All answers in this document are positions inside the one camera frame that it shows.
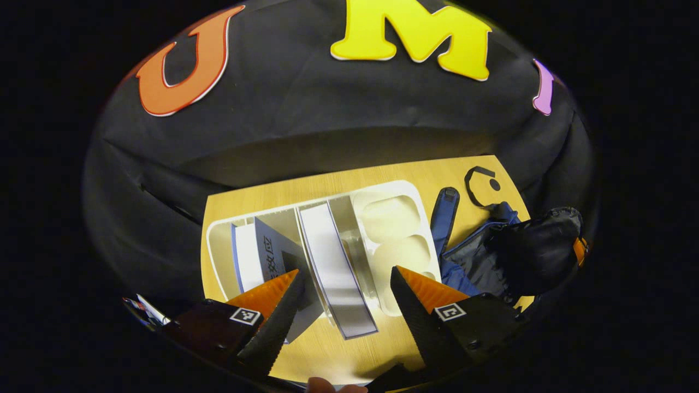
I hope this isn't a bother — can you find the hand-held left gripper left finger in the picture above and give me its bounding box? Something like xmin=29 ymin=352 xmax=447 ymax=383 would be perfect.
xmin=161 ymin=269 xmax=306 ymax=377

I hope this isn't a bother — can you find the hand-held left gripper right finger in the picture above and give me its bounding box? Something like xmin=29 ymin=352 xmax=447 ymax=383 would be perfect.
xmin=389 ymin=265 xmax=529 ymax=373

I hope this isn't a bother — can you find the book with grey printed cover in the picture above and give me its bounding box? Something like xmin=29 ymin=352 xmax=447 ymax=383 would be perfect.
xmin=231 ymin=217 xmax=324 ymax=344

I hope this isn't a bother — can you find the blue schoolbag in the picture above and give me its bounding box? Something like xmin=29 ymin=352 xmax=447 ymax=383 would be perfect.
xmin=430 ymin=165 xmax=589 ymax=307

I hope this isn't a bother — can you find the book with blue edged cover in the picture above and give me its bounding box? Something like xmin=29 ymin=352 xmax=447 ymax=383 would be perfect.
xmin=298 ymin=202 xmax=379 ymax=341

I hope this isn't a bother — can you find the white bookshelf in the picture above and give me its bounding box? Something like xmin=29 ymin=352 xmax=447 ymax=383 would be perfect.
xmin=205 ymin=180 xmax=442 ymax=328

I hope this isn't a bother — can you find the white cluttered desk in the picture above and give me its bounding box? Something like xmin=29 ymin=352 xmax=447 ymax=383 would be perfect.
xmin=123 ymin=294 xmax=171 ymax=328

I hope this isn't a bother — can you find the black backdrop cloth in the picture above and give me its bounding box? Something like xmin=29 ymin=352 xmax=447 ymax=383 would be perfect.
xmin=82 ymin=0 xmax=599 ymax=306

